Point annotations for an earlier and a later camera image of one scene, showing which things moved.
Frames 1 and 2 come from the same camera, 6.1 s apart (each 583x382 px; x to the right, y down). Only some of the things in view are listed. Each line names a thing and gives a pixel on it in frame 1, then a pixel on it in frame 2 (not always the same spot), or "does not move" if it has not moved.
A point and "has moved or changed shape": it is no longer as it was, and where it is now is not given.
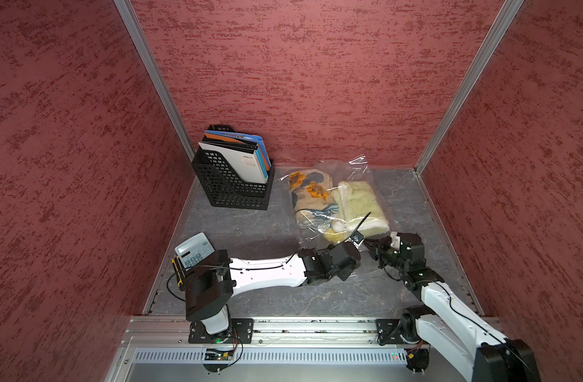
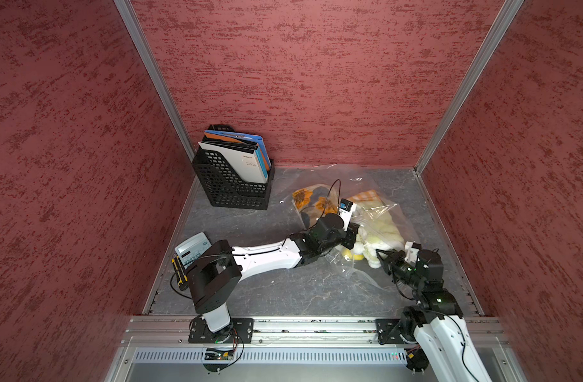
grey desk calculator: [193, 250] does not move
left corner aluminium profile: [135, 33] does not move
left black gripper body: [344, 274] → [345, 238]
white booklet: [245, 164] does not move
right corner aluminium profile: [502, 22] does not move
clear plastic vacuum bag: [338, 202] has moved or changed shape
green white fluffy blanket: [354, 200] has moved or changed shape
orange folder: [222, 138] does not move
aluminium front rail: [174, 332] does not move
